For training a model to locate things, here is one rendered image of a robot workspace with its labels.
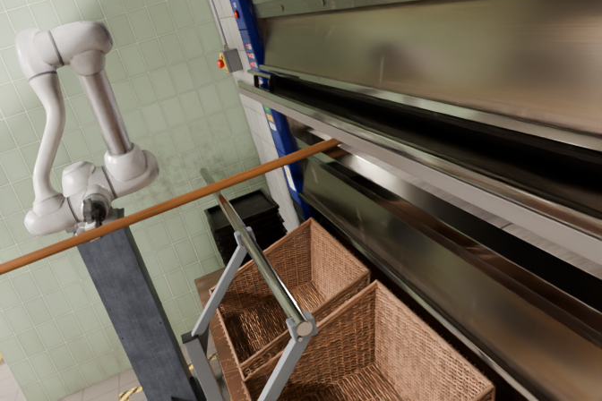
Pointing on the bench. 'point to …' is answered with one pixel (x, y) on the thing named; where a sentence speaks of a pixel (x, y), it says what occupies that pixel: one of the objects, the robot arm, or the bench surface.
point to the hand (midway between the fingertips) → (92, 230)
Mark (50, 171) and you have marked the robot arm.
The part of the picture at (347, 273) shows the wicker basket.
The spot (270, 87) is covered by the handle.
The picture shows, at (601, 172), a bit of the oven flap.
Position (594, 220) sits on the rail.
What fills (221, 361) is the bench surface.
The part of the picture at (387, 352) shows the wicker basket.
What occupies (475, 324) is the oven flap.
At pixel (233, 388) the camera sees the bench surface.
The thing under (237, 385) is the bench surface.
